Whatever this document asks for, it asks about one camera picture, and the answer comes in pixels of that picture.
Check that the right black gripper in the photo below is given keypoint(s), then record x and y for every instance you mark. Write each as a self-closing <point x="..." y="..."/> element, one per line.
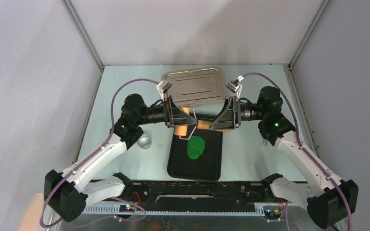
<point x="229" y="118"/>

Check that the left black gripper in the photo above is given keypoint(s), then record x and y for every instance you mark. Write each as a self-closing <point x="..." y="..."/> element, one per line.
<point x="179" y="117"/>

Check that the green dough piece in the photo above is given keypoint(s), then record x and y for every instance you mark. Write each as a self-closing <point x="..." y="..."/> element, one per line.
<point x="195" y="147"/>

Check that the black plastic tray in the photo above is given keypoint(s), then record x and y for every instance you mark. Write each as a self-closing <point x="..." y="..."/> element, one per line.
<point x="198" y="158"/>

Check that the wooden dough roller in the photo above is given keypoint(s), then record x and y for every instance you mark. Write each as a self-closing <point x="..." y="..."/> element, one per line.
<point x="181" y="131"/>

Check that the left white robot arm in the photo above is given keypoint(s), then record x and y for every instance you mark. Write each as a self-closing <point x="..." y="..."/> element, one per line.
<point x="70" y="191"/>

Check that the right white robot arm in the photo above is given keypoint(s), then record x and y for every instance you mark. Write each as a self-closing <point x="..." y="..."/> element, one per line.
<point x="327" y="198"/>

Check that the silver metal tray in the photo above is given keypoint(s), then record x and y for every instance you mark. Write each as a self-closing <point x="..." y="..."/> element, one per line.
<point x="196" y="86"/>

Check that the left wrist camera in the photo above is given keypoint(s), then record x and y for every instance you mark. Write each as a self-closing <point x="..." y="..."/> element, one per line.
<point x="163" y="87"/>

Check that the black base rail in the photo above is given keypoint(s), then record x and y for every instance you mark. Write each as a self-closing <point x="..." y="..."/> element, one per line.
<point x="225" y="197"/>

